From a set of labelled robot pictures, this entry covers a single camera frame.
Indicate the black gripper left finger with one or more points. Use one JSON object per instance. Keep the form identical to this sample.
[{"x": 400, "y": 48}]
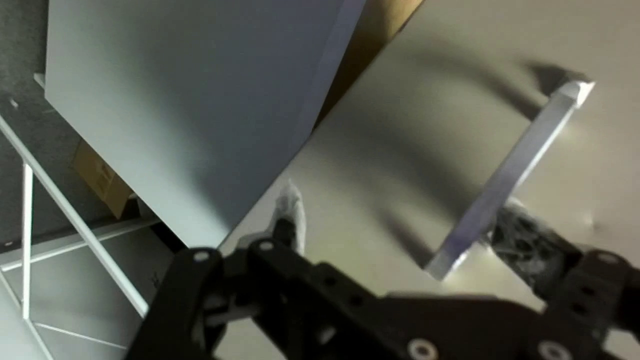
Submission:
[{"x": 290, "y": 212}]

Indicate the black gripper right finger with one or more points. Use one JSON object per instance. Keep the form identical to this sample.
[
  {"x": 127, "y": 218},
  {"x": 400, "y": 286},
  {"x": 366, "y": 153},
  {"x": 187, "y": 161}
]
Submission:
[{"x": 532, "y": 251}]

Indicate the beige unlabelled cabinet drawer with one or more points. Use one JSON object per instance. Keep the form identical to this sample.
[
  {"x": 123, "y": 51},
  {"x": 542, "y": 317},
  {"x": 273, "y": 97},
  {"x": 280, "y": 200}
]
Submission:
[{"x": 412, "y": 167}]

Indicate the white counter base cabinet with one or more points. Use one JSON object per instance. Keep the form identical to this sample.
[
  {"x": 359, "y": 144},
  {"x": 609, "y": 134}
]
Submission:
[{"x": 200, "y": 113}]

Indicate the brown cardboard box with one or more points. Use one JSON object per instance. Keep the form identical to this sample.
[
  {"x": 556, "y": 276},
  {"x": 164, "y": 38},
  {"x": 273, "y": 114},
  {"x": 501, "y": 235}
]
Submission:
[{"x": 102, "y": 180}]

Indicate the white tube frame rack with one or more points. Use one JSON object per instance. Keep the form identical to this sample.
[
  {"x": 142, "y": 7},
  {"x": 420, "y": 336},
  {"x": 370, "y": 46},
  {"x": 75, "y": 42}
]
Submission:
[{"x": 72, "y": 221}]

